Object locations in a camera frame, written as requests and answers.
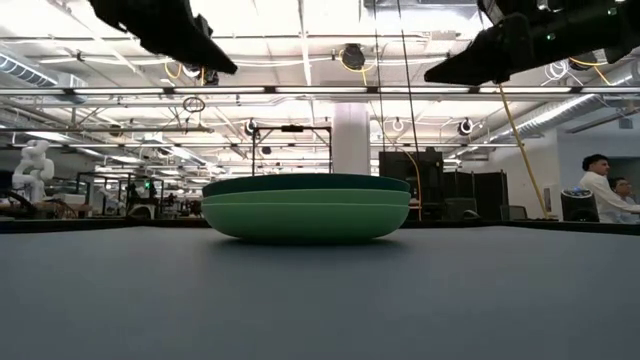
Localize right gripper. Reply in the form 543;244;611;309
423;0;601;87

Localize dark green plastic plate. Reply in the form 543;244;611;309
201;172;412;199

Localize light green plastic plate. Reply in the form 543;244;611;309
201;188;413;207
200;201;412;246

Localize black cabinet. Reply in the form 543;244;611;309
378;147;445;222

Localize black partition panels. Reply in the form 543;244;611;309
442;169;511;222

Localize white round pillar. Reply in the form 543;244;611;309
332;102;372;175

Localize person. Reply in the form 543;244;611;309
608;176;640;224
578;153;640;224

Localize long ceiling light bar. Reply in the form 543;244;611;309
0;85;640;97

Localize black cylindrical device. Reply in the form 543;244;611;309
560;185;600;223

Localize black ceiling cable reel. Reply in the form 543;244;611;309
181;62;220;86
341;43;367;72

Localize black coiled cable loop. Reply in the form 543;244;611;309
182;95;207;114

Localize black hanging cable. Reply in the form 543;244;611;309
397;0;422;154
371;0;387;152

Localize yellow hanging cable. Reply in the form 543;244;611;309
497;82;550;220

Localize silver ventilation duct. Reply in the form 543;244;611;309
0;52;89;104
487;59;640;146

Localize black gantry frame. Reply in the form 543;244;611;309
251;124;333;177

